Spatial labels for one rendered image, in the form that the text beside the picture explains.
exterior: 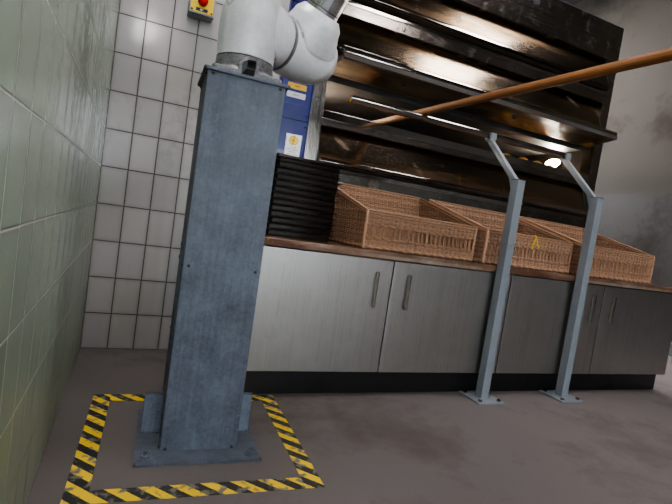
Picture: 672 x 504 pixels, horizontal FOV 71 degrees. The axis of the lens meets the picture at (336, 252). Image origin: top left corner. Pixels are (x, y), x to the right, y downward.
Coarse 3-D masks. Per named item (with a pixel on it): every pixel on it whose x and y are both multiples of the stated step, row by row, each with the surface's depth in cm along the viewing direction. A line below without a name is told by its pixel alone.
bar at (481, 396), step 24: (432, 120) 203; (528, 144) 225; (504, 168) 206; (504, 240) 200; (504, 264) 199; (504, 288) 201; (576, 288) 221; (576, 312) 220; (576, 336) 221; (480, 384) 204
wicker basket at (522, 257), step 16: (448, 208) 233; (464, 208) 256; (480, 224) 211; (496, 224) 266; (528, 224) 254; (480, 240) 210; (496, 240) 209; (528, 240) 217; (544, 240) 221; (560, 240) 235; (480, 256) 209; (496, 256) 210; (528, 256) 218; (544, 256) 243; (560, 256) 227; (560, 272) 228
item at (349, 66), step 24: (336, 72) 224; (360, 72) 222; (384, 72) 220; (408, 72) 222; (408, 96) 245; (432, 96) 242; (456, 96) 239; (504, 120) 265; (528, 120) 262; (552, 120) 259
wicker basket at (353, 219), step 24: (360, 192) 231; (384, 192) 237; (336, 216) 207; (360, 216) 229; (384, 216) 186; (408, 216) 190; (432, 216) 234; (456, 216) 218; (336, 240) 204; (360, 240) 185; (384, 240) 187; (408, 240) 192; (432, 240) 232; (456, 240) 202
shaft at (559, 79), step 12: (624, 60) 123; (636, 60) 120; (648, 60) 118; (660, 60) 115; (576, 72) 136; (588, 72) 132; (600, 72) 129; (612, 72) 127; (528, 84) 152; (540, 84) 147; (552, 84) 144; (480, 96) 172; (492, 96) 166; (504, 96) 162; (432, 108) 198; (444, 108) 191; (384, 120) 233; (396, 120) 224
